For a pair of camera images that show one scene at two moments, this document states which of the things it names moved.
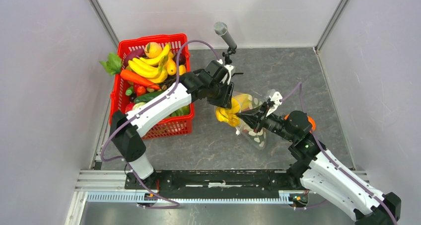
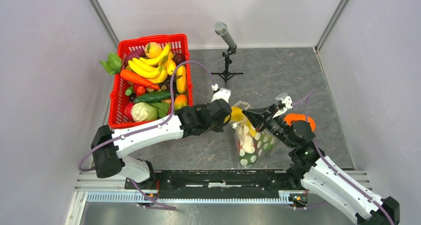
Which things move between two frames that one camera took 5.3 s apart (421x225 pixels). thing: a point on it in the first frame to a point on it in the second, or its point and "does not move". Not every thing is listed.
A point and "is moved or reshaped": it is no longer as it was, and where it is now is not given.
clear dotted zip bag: [242, 102] is moved or reshaped
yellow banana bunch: [154, 71] does not move
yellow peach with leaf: [153, 49] does not move
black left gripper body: [220, 94] to [218, 127]
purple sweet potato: [133, 54] does not move
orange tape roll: [311, 120] does not move
